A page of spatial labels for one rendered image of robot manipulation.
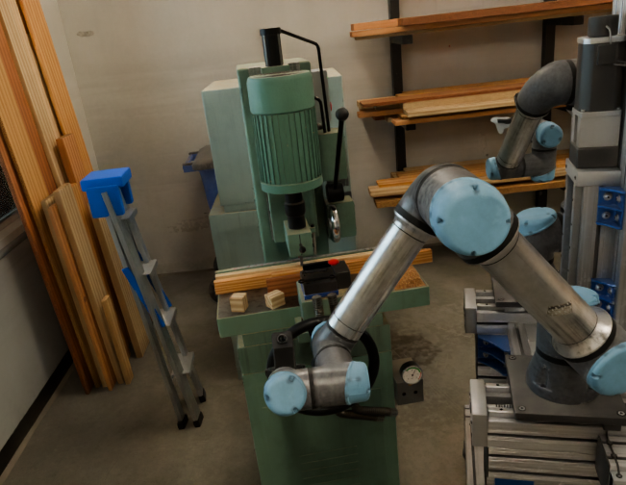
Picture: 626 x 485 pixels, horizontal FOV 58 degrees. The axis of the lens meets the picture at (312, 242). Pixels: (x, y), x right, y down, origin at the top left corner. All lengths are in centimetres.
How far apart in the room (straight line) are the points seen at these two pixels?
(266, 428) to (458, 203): 108
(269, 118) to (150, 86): 252
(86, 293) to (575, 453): 224
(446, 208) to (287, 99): 69
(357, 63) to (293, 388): 307
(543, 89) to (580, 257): 46
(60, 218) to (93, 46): 155
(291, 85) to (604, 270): 88
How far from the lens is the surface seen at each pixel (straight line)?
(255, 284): 169
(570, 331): 110
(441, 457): 240
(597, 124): 140
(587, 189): 140
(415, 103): 349
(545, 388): 134
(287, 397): 102
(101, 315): 297
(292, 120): 149
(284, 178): 151
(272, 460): 185
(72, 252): 287
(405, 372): 166
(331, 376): 104
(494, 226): 92
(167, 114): 396
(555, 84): 162
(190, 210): 409
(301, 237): 160
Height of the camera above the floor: 162
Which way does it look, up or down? 21 degrees down
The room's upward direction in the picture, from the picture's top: 6 degrees counter-clockwise
